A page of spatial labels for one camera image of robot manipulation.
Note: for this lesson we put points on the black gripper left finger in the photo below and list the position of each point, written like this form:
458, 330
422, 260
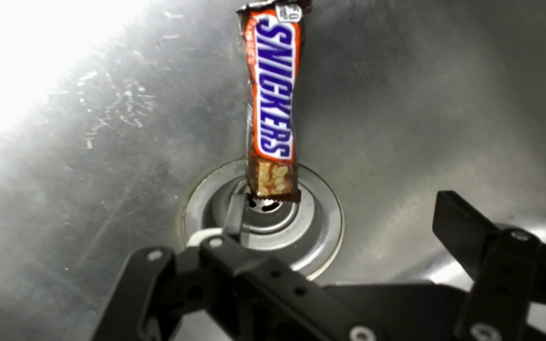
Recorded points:
251, 296

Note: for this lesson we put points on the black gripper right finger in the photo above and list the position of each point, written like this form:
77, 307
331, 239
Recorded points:
507, 267

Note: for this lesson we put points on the left sink drain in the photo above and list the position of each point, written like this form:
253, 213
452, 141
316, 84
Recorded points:
308, 233

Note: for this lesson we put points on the stainless steel double sink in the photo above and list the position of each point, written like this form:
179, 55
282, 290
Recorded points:
115, 110

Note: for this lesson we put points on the Snickers chocolate bar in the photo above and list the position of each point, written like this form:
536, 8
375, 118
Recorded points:
274, 42

